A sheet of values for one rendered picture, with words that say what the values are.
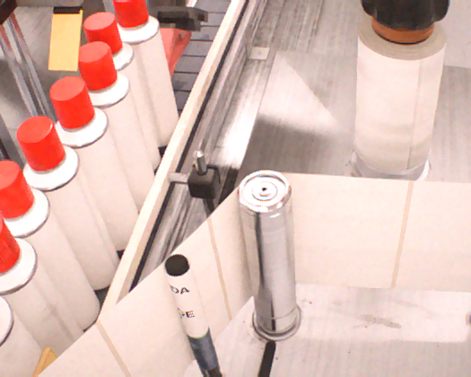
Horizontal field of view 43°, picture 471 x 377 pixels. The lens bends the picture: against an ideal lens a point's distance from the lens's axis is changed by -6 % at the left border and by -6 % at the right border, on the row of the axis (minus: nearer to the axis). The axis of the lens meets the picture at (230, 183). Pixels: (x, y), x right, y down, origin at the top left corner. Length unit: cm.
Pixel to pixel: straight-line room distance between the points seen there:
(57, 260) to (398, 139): 34
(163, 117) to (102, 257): 20
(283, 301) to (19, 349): 22
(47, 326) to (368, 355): 28
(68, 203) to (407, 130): 33
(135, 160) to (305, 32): 45
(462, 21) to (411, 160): 45
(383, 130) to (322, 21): 43
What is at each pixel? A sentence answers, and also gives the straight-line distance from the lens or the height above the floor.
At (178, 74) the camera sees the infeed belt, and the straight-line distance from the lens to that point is 86.
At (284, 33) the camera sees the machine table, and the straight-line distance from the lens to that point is 100.
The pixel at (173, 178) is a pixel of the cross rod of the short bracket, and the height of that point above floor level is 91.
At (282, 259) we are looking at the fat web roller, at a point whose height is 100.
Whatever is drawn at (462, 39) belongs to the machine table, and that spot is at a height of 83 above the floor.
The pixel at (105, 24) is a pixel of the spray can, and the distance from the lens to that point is 61.
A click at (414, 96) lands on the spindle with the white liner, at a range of 59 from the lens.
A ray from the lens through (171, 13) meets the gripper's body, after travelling 73.
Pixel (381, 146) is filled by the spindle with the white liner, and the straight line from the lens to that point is 64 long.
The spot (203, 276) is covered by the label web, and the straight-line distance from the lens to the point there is 47.
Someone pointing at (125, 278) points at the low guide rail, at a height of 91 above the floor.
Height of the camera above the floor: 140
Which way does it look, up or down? 48 degrees down
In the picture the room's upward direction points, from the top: 9 degrees counter-clockwise
